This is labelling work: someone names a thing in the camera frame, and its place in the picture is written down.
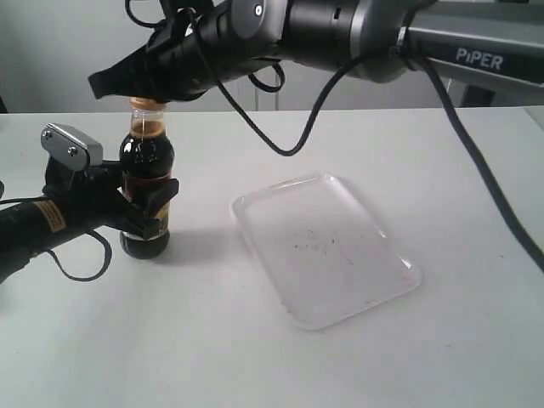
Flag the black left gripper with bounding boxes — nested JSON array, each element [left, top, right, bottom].
[[40, 159, 179, 242]]

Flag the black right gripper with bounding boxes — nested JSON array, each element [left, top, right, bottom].
[[88, 3, 288, 101]]

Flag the soy sauce bottle gold cap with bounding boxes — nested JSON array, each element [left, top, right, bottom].
[[118, 96, 177, 260]]

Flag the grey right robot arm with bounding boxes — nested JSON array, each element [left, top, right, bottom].
[[88, 1, 543, 102]]

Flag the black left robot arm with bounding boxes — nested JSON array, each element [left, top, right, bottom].
[[1, 159, 158, 282]]

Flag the white cabinet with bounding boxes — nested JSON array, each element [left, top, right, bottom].
[[0, 0, 494, 114]]

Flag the white plastic tray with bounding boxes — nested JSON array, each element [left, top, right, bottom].
[[230, 173, 422, 331]]

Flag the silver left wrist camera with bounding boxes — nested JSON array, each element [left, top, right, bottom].
[[41, 122, 103, 172]]

